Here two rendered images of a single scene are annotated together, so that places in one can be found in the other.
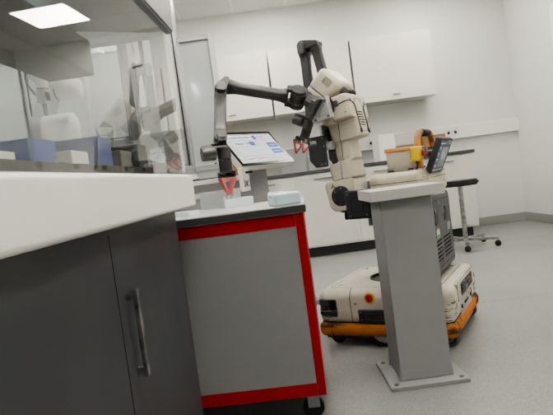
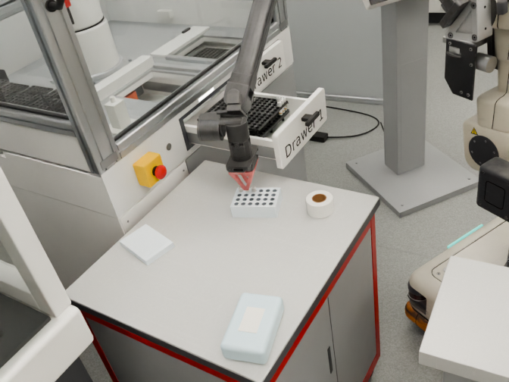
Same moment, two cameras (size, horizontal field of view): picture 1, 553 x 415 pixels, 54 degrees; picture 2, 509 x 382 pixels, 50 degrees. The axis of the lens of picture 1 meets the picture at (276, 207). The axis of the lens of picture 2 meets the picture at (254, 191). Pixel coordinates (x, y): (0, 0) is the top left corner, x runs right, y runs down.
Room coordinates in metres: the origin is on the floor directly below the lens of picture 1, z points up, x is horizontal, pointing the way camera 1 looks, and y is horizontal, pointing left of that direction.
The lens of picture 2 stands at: (1.33, -0.51, 1.66)
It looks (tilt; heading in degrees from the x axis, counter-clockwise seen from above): 36 degrees down; 35
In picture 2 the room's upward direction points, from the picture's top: 11 degrees counter-clockwise
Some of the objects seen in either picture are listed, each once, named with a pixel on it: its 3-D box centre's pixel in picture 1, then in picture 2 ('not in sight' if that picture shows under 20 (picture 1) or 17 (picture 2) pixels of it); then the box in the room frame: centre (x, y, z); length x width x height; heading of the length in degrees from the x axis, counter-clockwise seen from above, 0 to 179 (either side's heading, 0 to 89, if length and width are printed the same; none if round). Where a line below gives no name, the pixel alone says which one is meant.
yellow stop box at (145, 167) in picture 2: not in sight; (150, 169); (2.24, 0.45, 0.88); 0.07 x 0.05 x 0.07; 177
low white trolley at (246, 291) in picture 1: (245, 302); (250, 339); (2.14, 0.17, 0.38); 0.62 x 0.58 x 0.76; 177
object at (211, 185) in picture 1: (201, 187); (242, 120); (2.56, 0.34, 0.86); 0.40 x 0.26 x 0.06; 87
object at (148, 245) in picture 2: (179, 214); (146, 243); (2.07, 0.37, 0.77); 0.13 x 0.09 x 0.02; 72
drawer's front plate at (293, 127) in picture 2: (244, 179); (301, 126); (2.55, 0.13, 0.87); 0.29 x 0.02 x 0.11; 177
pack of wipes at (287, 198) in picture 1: (283, 198); (253, 326); (1.92, -0.03, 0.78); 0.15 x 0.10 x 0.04; 11
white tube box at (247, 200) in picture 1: (237, 202); (256, 202); (2.30, 0.16, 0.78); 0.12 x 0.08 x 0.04; 107
